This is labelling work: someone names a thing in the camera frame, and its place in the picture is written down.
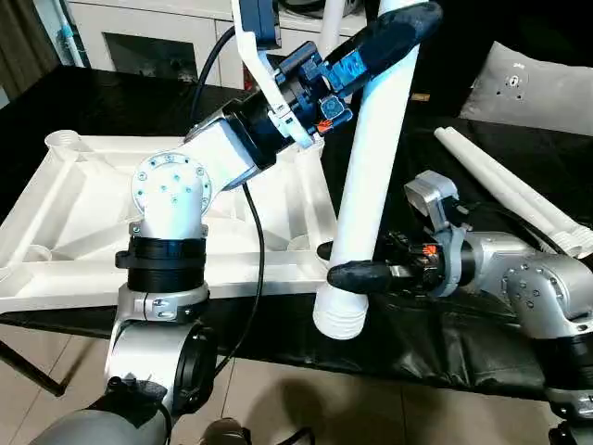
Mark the light blue pole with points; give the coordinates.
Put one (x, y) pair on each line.
(72, 32)

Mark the brown curtain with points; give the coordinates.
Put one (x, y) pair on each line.
(23, 46)

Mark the black cabinet with gold label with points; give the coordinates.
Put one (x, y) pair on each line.
(454, 46)

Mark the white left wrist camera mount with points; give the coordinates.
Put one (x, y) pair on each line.
(264, 65)

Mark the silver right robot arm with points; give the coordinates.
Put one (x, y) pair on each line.
(537, 287)

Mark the black work mat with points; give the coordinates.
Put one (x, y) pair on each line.
(445, 343)

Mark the white plastic table leg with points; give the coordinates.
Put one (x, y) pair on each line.
(371, 185)
(528, 181)
(331, 19)
(500, 185)

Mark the white plastic table top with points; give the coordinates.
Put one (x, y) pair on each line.
(74, 213)

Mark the white cabinet with glass doors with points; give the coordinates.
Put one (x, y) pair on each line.
(157, 32)

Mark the black stand foot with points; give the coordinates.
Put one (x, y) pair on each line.
(32, 369)

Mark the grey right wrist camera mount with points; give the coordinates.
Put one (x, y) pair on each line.
(435, 199)

